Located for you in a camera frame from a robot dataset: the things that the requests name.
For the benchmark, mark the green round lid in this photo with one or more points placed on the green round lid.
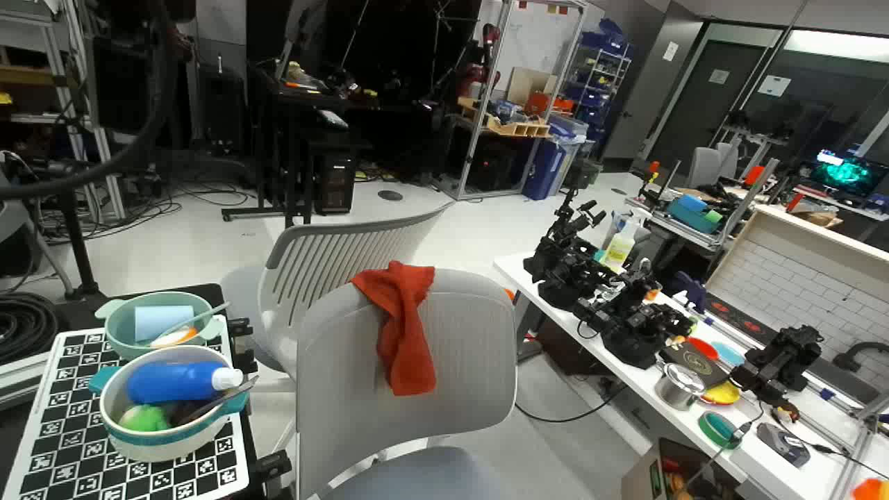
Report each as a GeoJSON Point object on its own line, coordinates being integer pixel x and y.
{"type": "Point", "coordinates": [719, 430]}

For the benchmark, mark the open cardboard box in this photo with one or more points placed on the open cardboard box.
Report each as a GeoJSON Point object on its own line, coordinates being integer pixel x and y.
{"type": "Point", "coordinates": [684, 473]}

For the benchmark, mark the white work table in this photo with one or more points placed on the white work table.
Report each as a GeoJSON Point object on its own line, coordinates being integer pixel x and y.
{"type": "Point", "coordinates": [806, 482]}

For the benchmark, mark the white metal shelving rack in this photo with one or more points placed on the white metal shelving rack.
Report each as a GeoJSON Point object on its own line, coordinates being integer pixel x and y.
{"type": "Point", "coordinates": [23, 79]}

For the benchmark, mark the gray office chair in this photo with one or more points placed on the gray office chair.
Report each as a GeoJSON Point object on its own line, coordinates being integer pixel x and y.
{"type": "Point", "coordinates": [463, 378]}
{"type": "Point", "coordinates": [316, 258]}

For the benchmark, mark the small teal bowl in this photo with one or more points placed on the small teal bowl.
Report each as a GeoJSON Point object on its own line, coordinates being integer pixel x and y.
{"type": "Point", "coordinates": [119, 325]}

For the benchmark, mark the yellow small dish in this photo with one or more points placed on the yellow small dish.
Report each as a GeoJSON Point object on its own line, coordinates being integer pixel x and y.
{"type": "Point", "coordinates": [723, 394]}

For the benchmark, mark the white brick pattern box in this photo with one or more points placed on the white brick pattern box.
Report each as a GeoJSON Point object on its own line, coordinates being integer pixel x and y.
{"type": "Point", "coordinates": [797, 287]}

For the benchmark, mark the blue bottle white cap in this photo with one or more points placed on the blue bottle white cap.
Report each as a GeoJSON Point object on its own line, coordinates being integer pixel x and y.
{"type": "Point", "coordinates": [172, 380]}

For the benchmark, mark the yellow green bottle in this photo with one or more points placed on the yellow green bottle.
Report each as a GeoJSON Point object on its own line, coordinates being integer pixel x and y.
{"type": "Point", "coordinates": [619, 250]}

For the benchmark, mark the large teal white bowl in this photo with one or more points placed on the large teal white bowl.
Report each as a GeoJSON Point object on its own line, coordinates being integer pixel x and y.
{"type": "Point", "coordinates": [162, 444]}

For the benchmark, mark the black workbench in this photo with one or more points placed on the black workbench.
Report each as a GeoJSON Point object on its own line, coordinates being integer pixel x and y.
{"type": "Point", "coordinates": [280, 139]}

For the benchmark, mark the lit computer monitor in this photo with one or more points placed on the lit computer monitor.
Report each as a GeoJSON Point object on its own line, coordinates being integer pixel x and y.
{"type": "Point", "coordinates": [849, 171]}

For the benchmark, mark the red terry towel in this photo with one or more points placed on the red terry towel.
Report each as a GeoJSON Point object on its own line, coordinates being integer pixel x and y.
{"type": "Point", "coordinates": [406, 323]}

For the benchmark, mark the teal storage box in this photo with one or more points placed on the teal storage box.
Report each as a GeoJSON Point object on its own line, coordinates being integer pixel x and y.
{"type": "Point", "coordinates": [694, 212]}

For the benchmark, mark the red small plate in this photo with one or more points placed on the red small plate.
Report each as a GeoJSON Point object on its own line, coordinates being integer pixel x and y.
{"type": "Point", "coordinates": [701, 347]}

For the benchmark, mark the blue trash bin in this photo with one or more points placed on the blue trash bin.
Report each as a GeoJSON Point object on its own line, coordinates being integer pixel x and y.
{"type": "Point", "coordinates": [542, 171]}

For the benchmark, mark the metal cup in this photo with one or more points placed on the metal cup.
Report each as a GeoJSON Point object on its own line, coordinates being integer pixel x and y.
{"type": "Point", "coordinates": [679, 389]}

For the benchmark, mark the black equipment pile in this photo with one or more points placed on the black equipment pile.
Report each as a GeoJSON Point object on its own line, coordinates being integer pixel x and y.
{"type": "Point", "coordinates": [640, 333]}

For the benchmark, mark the orange object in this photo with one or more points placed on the orange object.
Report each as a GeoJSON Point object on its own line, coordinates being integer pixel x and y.
{"type": "Point", "coordinates": [873, 490]}

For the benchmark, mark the pale blue block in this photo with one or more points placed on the pale blue block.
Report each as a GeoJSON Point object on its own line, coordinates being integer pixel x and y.
{"type": "Point", "coordinates": [162, 321]}

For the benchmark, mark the green ball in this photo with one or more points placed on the green ball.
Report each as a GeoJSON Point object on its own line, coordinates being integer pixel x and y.
{"type": "Point", "coordinates": [142, 418]}

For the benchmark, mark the whiteboard on stand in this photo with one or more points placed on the whiteboard on stand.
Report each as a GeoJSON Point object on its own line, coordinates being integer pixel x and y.
{"type": "Point", "coordinates": [538, 43]}

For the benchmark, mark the black white checkerboard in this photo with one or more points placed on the black white checkerboard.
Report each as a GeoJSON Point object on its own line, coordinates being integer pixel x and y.
{"type": "Point", "coordinates": [56, 473]}

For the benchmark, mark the orange spoon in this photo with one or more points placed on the orange spoon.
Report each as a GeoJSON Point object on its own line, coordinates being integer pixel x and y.
{"type": "Point", "coordinates": [176, 333]}

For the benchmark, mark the black clamp device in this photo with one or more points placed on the black clamp device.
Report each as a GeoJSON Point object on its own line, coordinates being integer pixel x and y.
{"type": "Point", "coordinates": [781, 357]}

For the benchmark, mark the gray handheld device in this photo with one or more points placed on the gray handheld device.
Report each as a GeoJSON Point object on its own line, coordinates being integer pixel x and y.
{"type": "Point", "coordinates": [781, 444]}

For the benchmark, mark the black tripod stand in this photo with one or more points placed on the black tripod stand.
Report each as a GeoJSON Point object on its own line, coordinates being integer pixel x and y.
{"type": "Point", "coordinates": [78, 250]}

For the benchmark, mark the black computer tower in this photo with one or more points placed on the black computer tower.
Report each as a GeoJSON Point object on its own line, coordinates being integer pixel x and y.
{"type": "Point", "coordinates": [335, 176]}

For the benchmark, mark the shelf of blue bins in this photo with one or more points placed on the shelf of blue bins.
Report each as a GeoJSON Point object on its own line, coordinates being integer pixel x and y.
{"type": "Point", "coordinates": [601, 84]}

